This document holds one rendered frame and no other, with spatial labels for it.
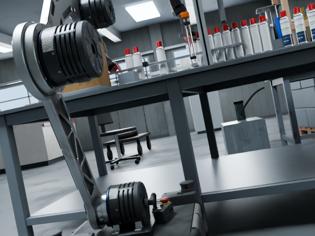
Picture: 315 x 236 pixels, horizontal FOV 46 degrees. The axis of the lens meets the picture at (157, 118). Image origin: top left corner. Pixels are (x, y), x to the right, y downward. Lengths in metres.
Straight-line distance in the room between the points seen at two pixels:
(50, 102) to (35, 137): 7.56
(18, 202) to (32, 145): 6.61
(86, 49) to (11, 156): 1.24
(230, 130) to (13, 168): 2.90
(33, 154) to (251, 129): 5.59
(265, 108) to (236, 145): 5.88
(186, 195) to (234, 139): 2.90
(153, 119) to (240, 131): 6.05
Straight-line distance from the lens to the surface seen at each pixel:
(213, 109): 8.85
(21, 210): 2.23
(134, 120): 10.44
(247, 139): 4.52
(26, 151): 8.88
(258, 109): 10.31
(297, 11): 2.25
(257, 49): 2.20
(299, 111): 5.10
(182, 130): 1.80
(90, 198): 1.37
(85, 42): 1.08
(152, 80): 1.80
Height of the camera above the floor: 0.65
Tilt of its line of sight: level
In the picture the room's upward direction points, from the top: 11 degrees counter-clockwise
